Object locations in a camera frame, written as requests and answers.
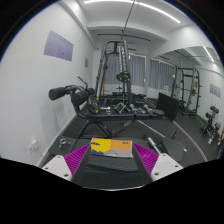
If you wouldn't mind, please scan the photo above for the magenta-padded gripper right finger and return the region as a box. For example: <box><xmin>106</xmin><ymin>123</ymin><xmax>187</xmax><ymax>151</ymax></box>
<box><xmin>132</xmin><ymin>142</ymin><xmax>184</xmax><ymax>186</ymax></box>

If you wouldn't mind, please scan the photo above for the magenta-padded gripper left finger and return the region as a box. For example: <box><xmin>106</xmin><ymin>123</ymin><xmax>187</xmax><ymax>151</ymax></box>
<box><xmin>41</xmin><ymin>143</ymin><xmax>92</xmax><ymax>188</ymax></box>

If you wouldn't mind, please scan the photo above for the yellow orange cartoon print towel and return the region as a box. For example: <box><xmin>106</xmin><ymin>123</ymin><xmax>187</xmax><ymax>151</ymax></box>
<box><xmin>90</xmin><ymin>137</ymin><xmax>134</xmax><ymax>159</ymax></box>

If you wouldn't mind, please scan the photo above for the chrome barbell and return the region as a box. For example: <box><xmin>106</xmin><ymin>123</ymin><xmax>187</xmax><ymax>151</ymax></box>
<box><xmin>135</xmin><ymin>118</ymin><xmax>167</xmax><ymax>155</ymax></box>

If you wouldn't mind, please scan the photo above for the chrome spring barbell collar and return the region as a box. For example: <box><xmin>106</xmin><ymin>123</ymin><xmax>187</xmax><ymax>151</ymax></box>
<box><xmin>59</xmin><ymin>138</ymin><xmax>72</xmax><ymax>148</ymax></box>

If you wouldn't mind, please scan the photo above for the black padded flat weight bench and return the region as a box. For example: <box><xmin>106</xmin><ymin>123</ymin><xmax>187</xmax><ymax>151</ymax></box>
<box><xmin>48</xmin><ymin>134</ymin><xmax>187</xmax><ymax>189</ymax></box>

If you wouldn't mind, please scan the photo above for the black leaning panel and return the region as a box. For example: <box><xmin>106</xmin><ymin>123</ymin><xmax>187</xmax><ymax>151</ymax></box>
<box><xmin>156</xmin><ymin>92</ymin><xmax>180</xmax><ymax>123</ymax></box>

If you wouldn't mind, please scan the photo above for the black dumbbell stand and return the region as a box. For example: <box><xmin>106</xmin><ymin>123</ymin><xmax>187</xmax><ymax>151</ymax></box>
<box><xmin>200</xmin><ymin>105</ymin><xmax>222</xmax><ymax>138</ymax></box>

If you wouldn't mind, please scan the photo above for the black bench with leg rollers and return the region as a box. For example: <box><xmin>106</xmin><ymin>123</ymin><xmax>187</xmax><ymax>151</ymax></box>
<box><xmin>48</xmin><ymin>74</ymin><xmax>166</xmax><ymax>139</ymax></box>

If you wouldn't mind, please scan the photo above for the black yellow weight plate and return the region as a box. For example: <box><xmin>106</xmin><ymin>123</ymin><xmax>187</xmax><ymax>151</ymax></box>
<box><xmin>87</xmin><ymin>94</ymin><xmax>101</xmax><ymax>115</ymax></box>

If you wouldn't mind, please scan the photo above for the chrome dumbbells group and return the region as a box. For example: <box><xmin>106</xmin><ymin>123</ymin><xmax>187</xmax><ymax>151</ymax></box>
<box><xmin>105</xmin><ymin>101</ymin><xmax>155</xmax><ymax>116</ymax></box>

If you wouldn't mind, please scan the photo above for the black squat rack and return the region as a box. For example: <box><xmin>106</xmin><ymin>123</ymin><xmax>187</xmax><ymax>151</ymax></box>
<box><xmin>171</xmin><ymin>65</ymin><xmax>202</xmax><ymax>119</ymax></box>

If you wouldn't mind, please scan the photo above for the grey window curtain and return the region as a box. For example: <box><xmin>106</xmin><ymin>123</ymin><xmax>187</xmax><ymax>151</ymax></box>
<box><xmin>148</xmin><ymin>58</ymin><xmax>176</xmax><ymax>91</ymax></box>
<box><xmin>105</xmin><ymin>53</ymin><xmax>147</xmax><ymax>88</ymax></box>

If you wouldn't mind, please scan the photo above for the ceiling light strip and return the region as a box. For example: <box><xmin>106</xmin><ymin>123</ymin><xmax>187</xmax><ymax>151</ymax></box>
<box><xmin>203</xmin><ymin>45</ymin><xmax>216</xmax><ymax>64</ymax></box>
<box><xmin>83</xmin><ymin>0</ymin><xmax>182</xmax><ymax>24</ymax></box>

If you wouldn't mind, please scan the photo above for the white wall socket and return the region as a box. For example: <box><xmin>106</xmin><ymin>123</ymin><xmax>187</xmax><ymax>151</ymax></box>
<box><xmin>27</xmin><ymin>139</ymin><xmax>39</xmax><ymax>154</ymax></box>

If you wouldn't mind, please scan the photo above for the small purple wall poster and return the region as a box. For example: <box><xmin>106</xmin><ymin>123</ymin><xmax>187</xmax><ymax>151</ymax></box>
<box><xmin>209</xmin><ymin>83</ymin><xmax>222</xmax><ymax>99</ymax></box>

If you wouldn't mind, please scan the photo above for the black cable smith machine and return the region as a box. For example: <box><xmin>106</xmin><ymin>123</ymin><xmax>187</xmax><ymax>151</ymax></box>
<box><xmin>94</xmin><ymin>39</ymin><xmax>134</xmax><ymax>108</ymax></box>

